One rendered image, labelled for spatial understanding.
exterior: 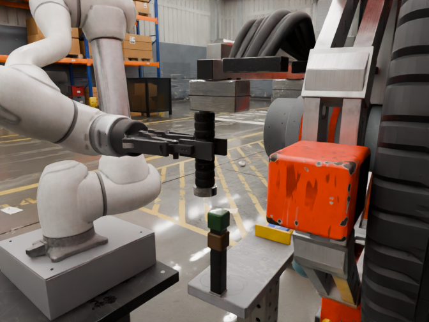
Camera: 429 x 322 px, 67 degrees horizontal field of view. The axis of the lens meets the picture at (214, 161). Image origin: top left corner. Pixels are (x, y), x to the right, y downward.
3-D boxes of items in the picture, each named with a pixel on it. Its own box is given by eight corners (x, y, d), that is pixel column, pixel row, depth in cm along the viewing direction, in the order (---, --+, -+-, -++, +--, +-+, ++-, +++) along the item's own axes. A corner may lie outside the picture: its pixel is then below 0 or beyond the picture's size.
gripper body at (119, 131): (140, 151, 73) (172, 156, 68) (110, 158, 66) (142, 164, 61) (138, 117, 71) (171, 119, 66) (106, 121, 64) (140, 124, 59)
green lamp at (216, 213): (221, 232, 73) (221, 216, 72) (206, 228, 75) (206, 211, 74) (230, 226, 76) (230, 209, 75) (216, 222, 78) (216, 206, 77)
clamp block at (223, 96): (235, 113, 50) (235, 77, 49) (188, 110, 55) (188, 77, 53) (250, 110, 54) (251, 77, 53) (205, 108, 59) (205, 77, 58)
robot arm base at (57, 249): (17, 250, 105) (15, 234, 104) (83, 228, 121) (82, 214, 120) (39, 269, 93) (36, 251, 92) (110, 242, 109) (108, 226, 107)
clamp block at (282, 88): (307, 101, 77) (309, 78, 76) (271, 99, 82) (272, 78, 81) (313, 99, 81) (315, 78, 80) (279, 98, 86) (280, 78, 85)
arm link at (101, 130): (90, 159, 69) (110, 162, 66) (87, 115, 67) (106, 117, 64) (124, 151, 76) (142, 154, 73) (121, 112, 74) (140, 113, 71)
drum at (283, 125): (378, 189, 52) (389, 99, 49) (258, 169, 64) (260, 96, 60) (389, 169, 64) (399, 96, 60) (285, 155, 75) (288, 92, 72)
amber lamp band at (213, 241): (221, 253, 74) (221, 236, 73) (206, 248, 76) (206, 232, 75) (230, 245, 77) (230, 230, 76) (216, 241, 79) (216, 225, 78)
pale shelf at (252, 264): (245, 320, 74) (246, 308, 73) (186, 294, 83) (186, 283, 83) (307, 243, 109) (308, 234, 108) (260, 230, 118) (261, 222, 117)
